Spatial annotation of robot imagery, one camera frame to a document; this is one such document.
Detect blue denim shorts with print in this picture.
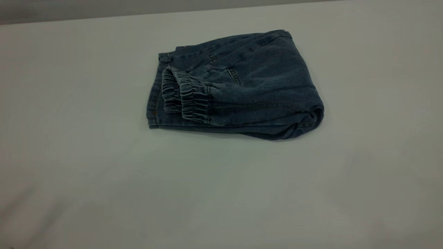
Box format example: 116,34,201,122
146,29,325,140

